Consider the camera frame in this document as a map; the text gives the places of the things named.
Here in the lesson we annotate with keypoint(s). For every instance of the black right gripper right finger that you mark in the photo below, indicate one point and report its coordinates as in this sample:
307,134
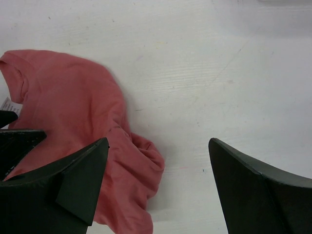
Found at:
257,198

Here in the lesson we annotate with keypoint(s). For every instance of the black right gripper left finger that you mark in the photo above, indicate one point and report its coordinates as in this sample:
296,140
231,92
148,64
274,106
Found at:
58,198

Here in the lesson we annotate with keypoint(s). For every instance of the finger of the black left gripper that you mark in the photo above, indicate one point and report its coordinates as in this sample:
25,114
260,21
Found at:
7,117
15,145

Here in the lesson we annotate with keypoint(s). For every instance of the salmon pink t shirt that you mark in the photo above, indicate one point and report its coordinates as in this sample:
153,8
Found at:
76,102

